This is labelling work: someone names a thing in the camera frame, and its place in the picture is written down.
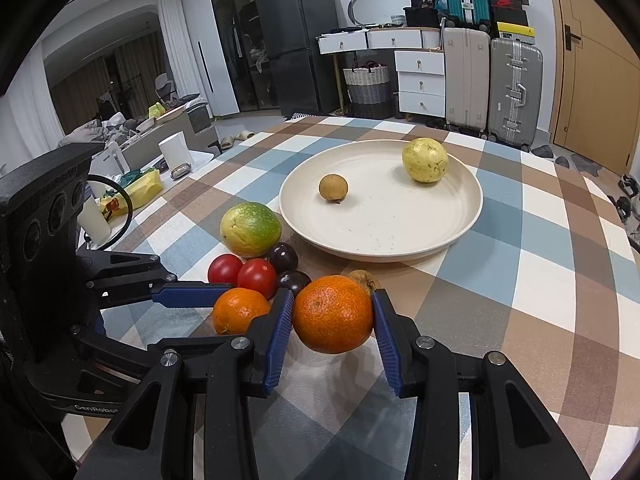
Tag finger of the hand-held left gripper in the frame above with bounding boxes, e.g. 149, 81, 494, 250
76, 248, 234, 310
71, 324, 161, 388

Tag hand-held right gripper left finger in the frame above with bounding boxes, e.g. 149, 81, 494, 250
75, 287, 296, 480

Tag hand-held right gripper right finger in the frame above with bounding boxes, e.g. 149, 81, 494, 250
371, 287, 592, 480

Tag red tomato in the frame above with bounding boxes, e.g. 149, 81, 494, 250
207, 254, 245, 286
236, 258, 278, 300

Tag small orange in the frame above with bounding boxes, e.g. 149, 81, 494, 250
212, 287, 271, 336

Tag large orange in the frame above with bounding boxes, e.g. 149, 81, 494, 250
292, 275, 375, 355

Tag dark purple passion fruit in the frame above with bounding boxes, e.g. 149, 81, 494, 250
268, 242, 300, 274
276, 270, 312, 297

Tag brown kiwi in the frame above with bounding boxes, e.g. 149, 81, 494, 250
341, 269, 380, 297

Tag green yellow mango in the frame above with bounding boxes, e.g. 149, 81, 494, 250
220, 202, 283, 259

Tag cream round plate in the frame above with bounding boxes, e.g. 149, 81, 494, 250
279, 139, 484, 264

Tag white bottle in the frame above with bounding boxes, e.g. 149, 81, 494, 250
77, 199, 112, 244

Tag yellow packet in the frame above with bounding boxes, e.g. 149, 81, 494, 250
99, 168, 164, 219

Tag checkered tablecloth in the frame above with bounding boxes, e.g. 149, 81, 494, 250
80, 115, 640, 480

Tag white cylinder container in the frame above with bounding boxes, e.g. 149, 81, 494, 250
158, 131, 194, 171

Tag small brown longan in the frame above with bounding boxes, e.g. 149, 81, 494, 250
319, 174, 349, 205

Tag yellow guava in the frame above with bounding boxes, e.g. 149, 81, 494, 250
402, 137, 450, 184

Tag white office chair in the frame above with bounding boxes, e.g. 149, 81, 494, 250
154, 73, 174, 107

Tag woven laundry basket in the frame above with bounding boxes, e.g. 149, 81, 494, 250
342, 61, 391, 120

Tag white glass-door wardrobe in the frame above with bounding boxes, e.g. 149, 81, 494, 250
181, 0, 262, 117

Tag white drawer dresser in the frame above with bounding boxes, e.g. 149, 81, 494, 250
317, 27, 447, 119

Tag grey door mat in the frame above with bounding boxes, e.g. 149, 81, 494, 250
570, 152, 615, 179

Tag black refrigerator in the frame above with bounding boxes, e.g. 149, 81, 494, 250
253, 0, 342, 118

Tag beige suitcase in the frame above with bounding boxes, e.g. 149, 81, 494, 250
442, 27, 492, 137

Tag pile of shoes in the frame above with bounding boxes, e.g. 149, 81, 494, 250
612, 172, 640, 254

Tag silver suitcase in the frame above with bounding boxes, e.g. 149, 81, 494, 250
487, 37, 545, 154

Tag black hat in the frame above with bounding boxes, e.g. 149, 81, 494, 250
402, 6, 441, 29

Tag oval mirror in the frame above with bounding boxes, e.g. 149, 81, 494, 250
348, 0, 412, 27

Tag yellow and black box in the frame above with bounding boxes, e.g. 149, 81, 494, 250
492, 22, 536, 45

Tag plain black box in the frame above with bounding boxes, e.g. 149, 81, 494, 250
489, 7, 530, 25

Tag wooden door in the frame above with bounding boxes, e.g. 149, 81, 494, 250
544, 0, 640, 177

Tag black cable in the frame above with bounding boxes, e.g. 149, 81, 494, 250
87, 174, 135, 252

